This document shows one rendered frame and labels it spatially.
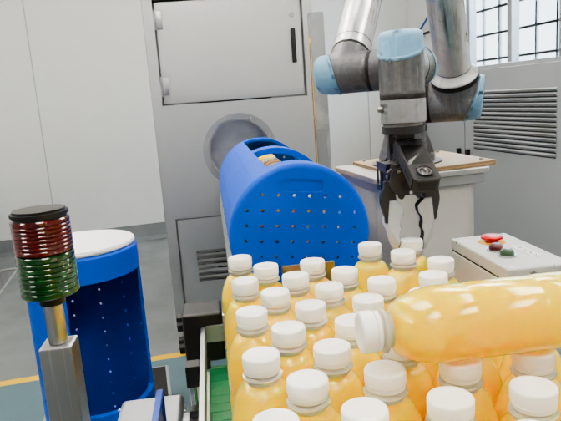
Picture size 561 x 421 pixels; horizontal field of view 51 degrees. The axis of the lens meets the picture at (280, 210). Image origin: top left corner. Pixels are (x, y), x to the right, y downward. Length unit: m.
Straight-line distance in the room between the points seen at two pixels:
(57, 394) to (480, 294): 0.49
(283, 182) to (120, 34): 5.22
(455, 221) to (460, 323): 1.06
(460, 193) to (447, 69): 0.32
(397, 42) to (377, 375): 0.58
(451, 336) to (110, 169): 5.85
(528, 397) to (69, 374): 0.49
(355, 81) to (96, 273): 0.76
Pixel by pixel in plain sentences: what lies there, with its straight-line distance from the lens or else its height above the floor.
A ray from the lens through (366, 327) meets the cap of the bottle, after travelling 0.54.
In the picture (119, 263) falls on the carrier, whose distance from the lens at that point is 1.50.
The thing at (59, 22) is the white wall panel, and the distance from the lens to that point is 6.33.
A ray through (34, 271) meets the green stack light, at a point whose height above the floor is 1.19.
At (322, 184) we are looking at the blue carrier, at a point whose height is 1.19.
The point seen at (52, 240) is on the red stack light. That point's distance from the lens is 0.69.
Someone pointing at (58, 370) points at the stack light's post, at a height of 1.07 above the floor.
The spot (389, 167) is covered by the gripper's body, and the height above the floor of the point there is 1.23.
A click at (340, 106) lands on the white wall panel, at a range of 6.61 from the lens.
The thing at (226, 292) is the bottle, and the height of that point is 1.06.
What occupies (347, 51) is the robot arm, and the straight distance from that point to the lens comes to 1.13.
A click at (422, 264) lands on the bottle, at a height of 1.07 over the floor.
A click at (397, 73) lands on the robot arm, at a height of 1.38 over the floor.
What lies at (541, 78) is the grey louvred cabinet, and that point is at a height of 1.36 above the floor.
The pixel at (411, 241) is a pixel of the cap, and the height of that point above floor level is 1.11.
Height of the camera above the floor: 1.36
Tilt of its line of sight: 11 degrees down
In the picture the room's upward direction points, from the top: 4 degrees counter-clockwise
